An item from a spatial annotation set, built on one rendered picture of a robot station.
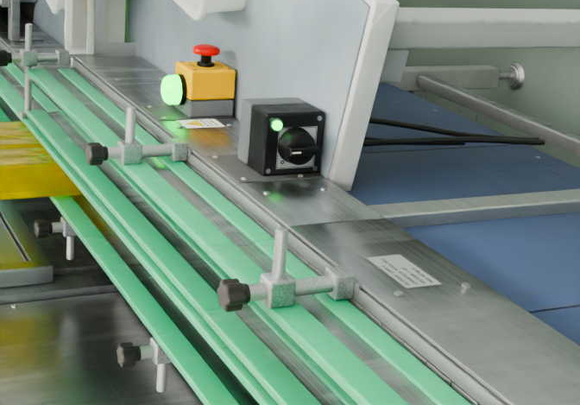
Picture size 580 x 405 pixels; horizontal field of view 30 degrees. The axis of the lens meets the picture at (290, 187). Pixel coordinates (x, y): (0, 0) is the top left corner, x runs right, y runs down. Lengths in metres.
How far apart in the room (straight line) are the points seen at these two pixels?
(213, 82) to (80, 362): 0.44
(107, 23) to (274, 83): 0.62
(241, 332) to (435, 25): 0.46
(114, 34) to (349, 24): 0.83
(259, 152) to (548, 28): 0.41
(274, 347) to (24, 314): 0.66
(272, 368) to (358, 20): 0.43
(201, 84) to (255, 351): 0.58
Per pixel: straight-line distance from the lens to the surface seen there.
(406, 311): 0.98
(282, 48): 1.45
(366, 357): 0.93
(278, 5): 1.46
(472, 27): 1.38
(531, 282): 1.14
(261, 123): 1.31
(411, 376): 0.91
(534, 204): 1.35
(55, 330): 1.64
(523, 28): 1.43
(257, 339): 1.11
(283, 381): 1.03
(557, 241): 1.28
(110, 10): 2.03
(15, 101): 2.11
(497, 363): 0.91
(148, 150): 1.41
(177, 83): 1.57
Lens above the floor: 1.37
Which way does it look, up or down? 25 degrees down
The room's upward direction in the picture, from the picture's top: 94 degrees counter-clockwise
